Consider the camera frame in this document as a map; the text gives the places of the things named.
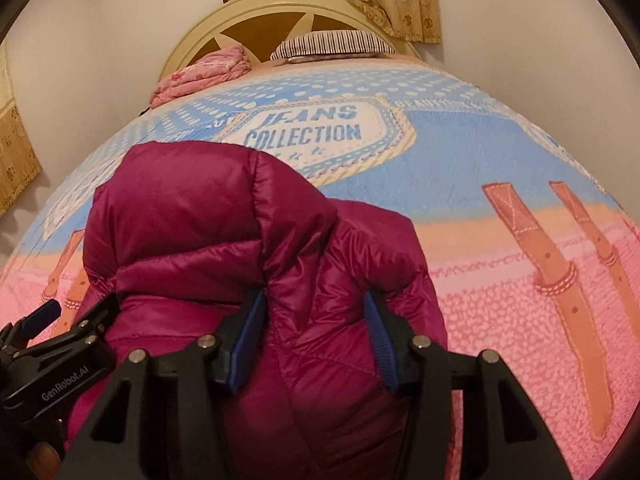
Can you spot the printed blue pink bed sheet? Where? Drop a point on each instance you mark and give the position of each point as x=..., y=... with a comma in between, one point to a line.
x=450, y=160

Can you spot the cream patterned side curtain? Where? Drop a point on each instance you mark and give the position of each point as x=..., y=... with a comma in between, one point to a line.
x=15, y=160

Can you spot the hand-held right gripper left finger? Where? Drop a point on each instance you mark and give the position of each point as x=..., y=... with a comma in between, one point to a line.
x=247, y=345

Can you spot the cream wooden headboard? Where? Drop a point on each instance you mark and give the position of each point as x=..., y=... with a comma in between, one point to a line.
x=270, y=22

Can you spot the person's left hand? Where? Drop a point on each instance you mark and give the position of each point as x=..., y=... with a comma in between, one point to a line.
x=42, y=460

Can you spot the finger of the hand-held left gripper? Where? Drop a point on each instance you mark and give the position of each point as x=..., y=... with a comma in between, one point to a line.
x=42, y=316
x=92, y=321

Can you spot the magenta puffer jacket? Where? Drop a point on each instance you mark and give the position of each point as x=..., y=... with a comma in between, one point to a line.
x=200, y=210

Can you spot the folded pink blanket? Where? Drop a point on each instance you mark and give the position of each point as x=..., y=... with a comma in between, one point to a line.
x=200, y=77

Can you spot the striped pillow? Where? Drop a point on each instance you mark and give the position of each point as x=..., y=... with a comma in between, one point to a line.
x=330, y=42

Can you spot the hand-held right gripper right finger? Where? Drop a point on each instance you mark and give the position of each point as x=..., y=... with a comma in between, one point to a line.
x=380, y=345

